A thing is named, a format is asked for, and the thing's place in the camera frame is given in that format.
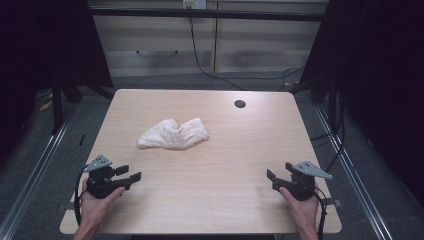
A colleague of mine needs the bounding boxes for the black wall cable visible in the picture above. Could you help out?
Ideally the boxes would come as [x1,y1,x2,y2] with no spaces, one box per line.
[187,5,305,92]

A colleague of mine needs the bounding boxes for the black metal stand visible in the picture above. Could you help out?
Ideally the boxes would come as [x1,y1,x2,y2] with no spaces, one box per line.
[287,73,338,129]
[49,74,116,136]

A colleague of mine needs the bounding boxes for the white wall socket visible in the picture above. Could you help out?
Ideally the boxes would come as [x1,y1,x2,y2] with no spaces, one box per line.
[182,0,207,10]

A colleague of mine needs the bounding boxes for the white cloth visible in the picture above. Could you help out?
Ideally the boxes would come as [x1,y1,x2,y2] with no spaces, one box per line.
[137,117,210,150]

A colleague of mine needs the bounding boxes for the dark curtain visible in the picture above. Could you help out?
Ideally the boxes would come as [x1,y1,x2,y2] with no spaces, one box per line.
[0,0,115,164]
[299,0,424,209]

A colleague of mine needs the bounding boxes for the person's left hand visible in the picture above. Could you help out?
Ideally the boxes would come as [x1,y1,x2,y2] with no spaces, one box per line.
[80,178,126,230]

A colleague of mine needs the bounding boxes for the person's right hand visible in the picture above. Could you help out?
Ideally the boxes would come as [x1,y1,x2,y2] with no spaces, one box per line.
[278,186,320,232]

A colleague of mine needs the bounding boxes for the black horizontal bar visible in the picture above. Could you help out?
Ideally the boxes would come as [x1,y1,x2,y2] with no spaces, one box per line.
[89,7,327,23]

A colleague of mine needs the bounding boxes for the yellow floor tape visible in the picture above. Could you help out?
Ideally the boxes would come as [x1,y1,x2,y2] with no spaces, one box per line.
[38,93,54,113]

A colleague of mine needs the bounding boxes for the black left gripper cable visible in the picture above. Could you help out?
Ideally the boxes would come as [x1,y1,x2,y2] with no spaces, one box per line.
[73,164,92,226]

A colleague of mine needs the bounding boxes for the aluminium floor rail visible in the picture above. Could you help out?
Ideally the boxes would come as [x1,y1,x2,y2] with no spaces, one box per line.
[0,102,80,240]
[312,103,395,240]

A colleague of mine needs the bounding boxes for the grey tape strip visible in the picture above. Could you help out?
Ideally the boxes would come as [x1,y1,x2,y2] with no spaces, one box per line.
[323,197,343,208]
[55,201,76,212]

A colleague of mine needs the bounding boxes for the black floor cables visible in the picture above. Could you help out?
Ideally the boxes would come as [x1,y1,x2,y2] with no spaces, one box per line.
[309,94,347,174]

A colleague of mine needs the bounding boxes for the pale grey cabinet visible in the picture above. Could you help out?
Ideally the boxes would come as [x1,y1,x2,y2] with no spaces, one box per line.
[87,0,330,78]

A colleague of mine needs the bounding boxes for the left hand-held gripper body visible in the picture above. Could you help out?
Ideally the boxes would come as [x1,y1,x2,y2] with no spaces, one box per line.
[83,154,132,200]

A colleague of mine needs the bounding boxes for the dark cabinet handle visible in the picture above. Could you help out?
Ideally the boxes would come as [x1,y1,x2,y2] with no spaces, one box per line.
[135,49,180,58]

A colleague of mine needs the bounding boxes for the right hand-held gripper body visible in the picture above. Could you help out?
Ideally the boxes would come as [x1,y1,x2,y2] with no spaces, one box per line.
[271,160,334,202]

